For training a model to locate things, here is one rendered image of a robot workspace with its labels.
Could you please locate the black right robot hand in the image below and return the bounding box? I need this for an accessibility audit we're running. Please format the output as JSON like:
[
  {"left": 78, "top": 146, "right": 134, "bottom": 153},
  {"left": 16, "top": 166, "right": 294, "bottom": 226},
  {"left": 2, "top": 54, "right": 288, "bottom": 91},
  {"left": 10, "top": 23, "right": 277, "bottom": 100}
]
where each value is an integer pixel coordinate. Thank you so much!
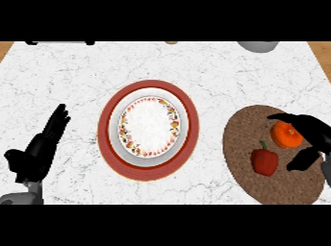
[{"left": 265, "top": 112, "right": 331, "bottom": 172}]

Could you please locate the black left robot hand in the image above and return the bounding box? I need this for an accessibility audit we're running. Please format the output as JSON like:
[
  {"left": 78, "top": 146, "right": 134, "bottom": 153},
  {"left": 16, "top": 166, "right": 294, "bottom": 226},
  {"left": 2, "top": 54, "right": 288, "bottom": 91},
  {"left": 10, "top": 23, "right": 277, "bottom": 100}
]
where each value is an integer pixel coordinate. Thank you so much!
[{"left": 2, "top": 103, "right": 72, "bottom": 185}]

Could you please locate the orange squash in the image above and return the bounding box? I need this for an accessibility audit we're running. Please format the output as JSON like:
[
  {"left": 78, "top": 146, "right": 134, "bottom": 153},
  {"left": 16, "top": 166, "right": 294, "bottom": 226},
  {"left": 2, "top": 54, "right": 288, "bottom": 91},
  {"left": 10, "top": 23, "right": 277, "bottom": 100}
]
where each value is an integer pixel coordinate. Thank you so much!
[{"left": 270, "top": 120, "right": 307, "bottom": 150}]

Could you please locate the brown round placemat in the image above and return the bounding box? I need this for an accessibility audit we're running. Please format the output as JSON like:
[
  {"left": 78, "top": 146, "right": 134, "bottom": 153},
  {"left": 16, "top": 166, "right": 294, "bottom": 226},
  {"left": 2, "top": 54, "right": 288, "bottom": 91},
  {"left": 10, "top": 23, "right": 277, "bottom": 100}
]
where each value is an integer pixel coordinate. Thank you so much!
[{"left": 221, "top": 104, "right": 326, "bottom": 206}]

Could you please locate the red rimmed floral plate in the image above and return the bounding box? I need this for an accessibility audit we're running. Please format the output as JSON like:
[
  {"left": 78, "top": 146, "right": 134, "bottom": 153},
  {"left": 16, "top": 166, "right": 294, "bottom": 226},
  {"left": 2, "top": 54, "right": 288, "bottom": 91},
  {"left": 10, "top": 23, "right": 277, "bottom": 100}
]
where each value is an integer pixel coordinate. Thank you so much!
[{"left": 95, "top": 79, "right": 202, "bottom": 183}]

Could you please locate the red bell pepper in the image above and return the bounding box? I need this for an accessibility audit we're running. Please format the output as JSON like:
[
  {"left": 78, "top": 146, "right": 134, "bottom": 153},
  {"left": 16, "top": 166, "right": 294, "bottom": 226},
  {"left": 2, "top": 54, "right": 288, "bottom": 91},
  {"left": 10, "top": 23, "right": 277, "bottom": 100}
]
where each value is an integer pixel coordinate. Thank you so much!
[{"left": 249, "top": 140, "right": 280, "bottom": 178}]

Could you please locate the grey round bowl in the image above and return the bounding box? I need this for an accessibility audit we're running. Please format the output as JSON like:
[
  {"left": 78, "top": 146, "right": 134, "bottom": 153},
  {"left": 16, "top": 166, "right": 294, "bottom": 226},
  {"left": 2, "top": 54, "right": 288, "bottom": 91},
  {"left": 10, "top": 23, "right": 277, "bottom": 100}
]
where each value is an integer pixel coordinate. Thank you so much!
[{"left": 237, "top": 41, "right": 280, "bottom": 54}]

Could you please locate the pale appliance with black feet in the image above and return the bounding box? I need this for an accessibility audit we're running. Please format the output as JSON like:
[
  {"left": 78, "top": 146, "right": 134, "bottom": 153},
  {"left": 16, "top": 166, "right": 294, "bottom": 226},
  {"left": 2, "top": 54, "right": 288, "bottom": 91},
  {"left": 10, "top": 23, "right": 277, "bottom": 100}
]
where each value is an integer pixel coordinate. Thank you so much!
[{"left": 23, "top": 41, "right": 95, "bottom": 46}]

